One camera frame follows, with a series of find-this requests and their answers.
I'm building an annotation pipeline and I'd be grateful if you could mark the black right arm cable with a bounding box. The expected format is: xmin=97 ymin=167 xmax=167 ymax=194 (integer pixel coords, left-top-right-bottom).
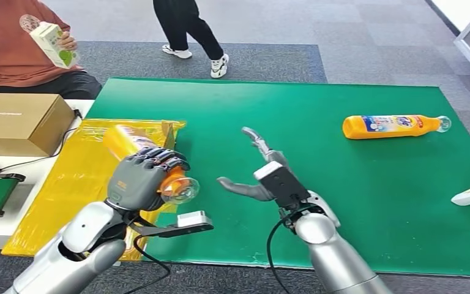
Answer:
xmin=266 ymin=208 xmax=303 ymax=294

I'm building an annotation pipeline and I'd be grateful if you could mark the thin black desk cable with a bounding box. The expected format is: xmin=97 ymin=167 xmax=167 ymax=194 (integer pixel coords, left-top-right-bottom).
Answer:
xmin=0 ymin=109 xmax=83 ymax=173

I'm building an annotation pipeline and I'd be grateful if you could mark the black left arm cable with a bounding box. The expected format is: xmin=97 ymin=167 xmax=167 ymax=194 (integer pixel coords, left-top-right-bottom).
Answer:
xmin=122 ymin=234 xmax=172 ymax=294

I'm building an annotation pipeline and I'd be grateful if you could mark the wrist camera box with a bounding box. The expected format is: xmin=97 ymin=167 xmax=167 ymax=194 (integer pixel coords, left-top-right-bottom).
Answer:
xmin=253 ymin=160 xmax=312 ymax=211
xmin=134 ymin=210 xmax=215 ymax=239

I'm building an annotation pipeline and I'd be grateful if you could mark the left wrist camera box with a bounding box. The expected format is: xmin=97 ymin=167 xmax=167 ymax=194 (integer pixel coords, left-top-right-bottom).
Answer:
xmin=134 ymin=210 xmax=215 ymax=239

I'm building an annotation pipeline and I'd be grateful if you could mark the green table mat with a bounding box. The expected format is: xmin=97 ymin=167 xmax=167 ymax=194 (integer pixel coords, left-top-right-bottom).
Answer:
xmin=84 ymin=77 xmax=470 ymax=279

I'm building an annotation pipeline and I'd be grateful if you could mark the standing person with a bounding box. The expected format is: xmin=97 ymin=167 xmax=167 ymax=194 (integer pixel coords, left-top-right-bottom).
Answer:
xmin=152 ymin=0 xmax=230 ymax=80

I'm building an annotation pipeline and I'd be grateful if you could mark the brown cardboard box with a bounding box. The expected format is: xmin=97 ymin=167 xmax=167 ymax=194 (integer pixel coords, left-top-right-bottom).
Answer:
xmin=0 ymin=93 xmax=76 ymax=158

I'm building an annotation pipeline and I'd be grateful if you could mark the white and green carton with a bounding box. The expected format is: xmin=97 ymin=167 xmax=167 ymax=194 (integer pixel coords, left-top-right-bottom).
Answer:
xmin=29 ymin=21 xmax=80 ymax=70

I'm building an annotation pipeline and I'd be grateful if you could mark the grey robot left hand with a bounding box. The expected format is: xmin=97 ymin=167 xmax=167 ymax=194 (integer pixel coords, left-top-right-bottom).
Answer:
xmin=106 ymin=146 xmax=192 ymax=212

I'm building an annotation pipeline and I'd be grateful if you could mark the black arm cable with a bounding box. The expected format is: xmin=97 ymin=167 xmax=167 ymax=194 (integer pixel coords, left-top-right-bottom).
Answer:
xmin=266 ymin=208 xmax=303 ymax=294
xmin=122 ymin=234 xmax=172 ymax=294

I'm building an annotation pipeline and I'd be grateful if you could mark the person's hand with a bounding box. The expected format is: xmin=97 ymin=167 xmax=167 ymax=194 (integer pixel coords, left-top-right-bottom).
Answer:
xmin=58 ymin=31 xmax=78 ymax=52

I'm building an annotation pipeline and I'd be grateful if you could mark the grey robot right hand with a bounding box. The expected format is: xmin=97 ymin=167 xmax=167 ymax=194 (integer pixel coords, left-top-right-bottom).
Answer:
xmin=217 ymin=127 xmax=293 ymax=203

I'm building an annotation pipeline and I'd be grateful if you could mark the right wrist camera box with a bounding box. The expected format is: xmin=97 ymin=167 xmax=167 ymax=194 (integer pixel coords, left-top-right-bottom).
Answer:
xmin=253 ymin=160 xmax=312 ymax=211

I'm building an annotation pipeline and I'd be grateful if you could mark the yellow film wrapped package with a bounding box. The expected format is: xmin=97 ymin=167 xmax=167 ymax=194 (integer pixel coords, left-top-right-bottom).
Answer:
xmin=0 ymin=118 xmax=187 ymax=262

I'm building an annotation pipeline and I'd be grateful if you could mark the seated person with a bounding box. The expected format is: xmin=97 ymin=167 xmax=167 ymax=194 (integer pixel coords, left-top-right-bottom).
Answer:
xmin=0 ymin=0 xmax=103 ymax=100

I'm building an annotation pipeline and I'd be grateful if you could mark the orange bottle with clear cap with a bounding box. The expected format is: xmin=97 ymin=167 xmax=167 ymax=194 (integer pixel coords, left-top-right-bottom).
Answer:
xmin=341 ymin=114 xmax=452 ymax=141
xmin=102 ymin=124 xmax=201 ymax=205

